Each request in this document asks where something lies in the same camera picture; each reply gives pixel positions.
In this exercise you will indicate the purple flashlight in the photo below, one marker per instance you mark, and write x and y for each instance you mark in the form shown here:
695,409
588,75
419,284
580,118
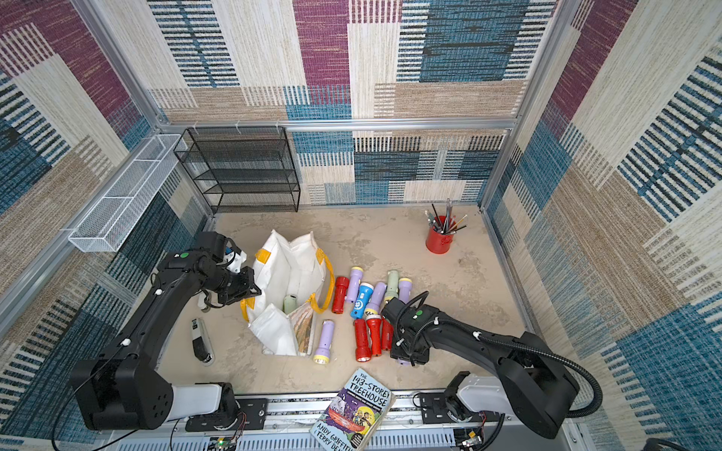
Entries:
355,279
374,305
405,289

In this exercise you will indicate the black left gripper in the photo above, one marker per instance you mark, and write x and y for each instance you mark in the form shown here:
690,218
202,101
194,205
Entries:
248,290

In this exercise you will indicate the white wire mesh basket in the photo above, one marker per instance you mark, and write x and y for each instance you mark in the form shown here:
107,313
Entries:
113,217

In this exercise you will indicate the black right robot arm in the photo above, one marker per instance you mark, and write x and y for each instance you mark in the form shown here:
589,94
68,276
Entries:
539,387

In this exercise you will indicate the white tote bag yellow handles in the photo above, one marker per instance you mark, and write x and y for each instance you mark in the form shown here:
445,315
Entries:
282,267

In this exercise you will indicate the red pencil cup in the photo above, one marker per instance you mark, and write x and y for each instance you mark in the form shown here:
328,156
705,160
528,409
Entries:
437,241

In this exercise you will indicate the treehouse paperback book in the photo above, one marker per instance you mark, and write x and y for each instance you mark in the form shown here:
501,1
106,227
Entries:
353,415

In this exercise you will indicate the black wire mesh shelf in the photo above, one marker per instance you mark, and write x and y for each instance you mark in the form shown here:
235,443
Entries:
241,169

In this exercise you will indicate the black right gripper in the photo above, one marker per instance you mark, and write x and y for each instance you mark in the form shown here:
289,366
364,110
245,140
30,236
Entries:
401,349

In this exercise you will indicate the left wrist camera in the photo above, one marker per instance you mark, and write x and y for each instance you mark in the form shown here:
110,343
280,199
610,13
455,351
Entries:
234,260

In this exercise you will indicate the red flashlight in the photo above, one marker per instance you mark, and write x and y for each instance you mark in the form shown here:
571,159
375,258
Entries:
362,352
387,335
374,324
341,287

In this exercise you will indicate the blue flashlight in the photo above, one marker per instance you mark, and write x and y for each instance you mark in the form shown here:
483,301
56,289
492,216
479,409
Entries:
365,291

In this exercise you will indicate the green flashlight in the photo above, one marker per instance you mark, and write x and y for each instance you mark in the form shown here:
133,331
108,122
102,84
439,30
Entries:
290,304
393,280

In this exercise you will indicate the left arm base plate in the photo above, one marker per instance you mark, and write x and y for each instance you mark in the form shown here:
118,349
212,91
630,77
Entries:
244,414

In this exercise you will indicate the purple flashlight lone left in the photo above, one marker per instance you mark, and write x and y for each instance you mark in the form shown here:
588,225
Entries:
323,351

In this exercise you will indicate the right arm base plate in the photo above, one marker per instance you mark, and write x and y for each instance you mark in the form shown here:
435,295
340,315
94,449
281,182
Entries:
434,411

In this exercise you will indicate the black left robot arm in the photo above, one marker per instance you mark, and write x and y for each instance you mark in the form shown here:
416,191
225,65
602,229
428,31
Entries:
121,389

